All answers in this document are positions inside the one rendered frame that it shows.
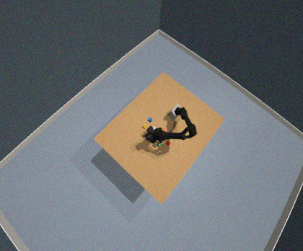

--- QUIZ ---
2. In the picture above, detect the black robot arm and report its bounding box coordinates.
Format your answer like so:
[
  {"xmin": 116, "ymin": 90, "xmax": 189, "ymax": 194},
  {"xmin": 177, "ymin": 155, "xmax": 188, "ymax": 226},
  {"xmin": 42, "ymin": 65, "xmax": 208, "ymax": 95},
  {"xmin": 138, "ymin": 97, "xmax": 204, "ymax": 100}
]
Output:
[{"xmin": 145, "ymin": 107, "xmax": 197, "ymax": 143}]

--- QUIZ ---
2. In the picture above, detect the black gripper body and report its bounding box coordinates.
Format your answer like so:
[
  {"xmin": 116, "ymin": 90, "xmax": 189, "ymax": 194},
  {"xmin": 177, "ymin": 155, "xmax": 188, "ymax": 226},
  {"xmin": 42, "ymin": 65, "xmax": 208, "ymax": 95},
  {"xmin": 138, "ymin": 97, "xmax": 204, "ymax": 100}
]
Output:
[{"xmin": 146, "ymin": 126, "xmax": 154, "ymax": 133}]

